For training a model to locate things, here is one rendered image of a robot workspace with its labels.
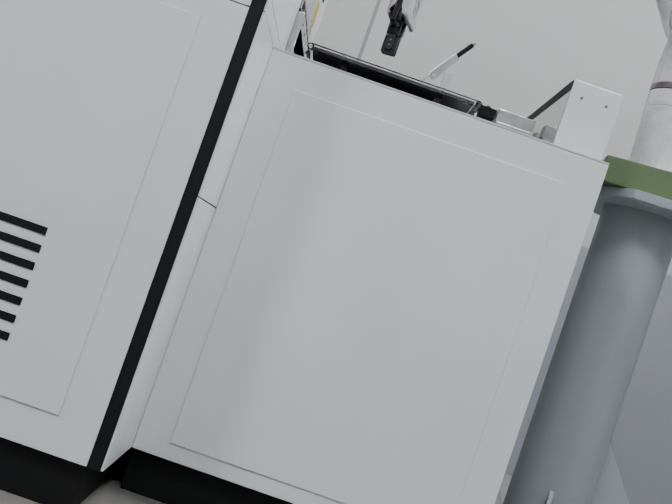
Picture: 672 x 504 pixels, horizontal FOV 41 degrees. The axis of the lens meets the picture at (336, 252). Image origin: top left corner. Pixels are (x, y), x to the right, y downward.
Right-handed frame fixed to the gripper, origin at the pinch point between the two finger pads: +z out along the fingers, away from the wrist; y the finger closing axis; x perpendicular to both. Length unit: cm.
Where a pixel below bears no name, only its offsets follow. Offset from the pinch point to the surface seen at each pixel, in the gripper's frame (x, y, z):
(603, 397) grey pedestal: -65, -1, 57
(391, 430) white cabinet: -32, -31, 74
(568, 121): -42.9, -21.8, 11.2
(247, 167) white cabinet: 5, -41, 39
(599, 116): -48, -21, 8
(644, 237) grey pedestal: -63, -2, 24
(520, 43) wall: -5, 155, -59
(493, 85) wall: 0, 155, -40
